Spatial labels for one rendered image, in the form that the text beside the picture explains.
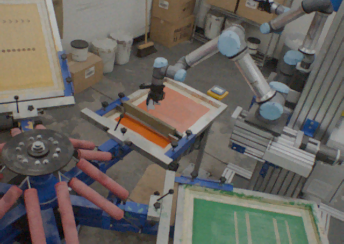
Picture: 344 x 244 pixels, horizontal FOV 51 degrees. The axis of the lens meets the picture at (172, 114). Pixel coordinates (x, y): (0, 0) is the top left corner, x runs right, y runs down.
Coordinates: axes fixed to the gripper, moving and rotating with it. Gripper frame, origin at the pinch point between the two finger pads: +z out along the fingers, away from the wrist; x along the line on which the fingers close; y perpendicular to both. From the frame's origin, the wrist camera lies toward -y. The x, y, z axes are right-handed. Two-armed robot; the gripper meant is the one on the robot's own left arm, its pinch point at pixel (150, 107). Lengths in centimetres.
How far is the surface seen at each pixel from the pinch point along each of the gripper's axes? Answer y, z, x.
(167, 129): 16.4, 7.8, -1.1
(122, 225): 36, 19, -67
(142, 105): -17.2, 16.6, 17.3
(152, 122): 4.7, 9.2, -1.0
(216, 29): -109, 80, 334
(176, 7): -154, 48, 278
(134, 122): -8.9, 16.6, -2.1
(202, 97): 10, 13, 57
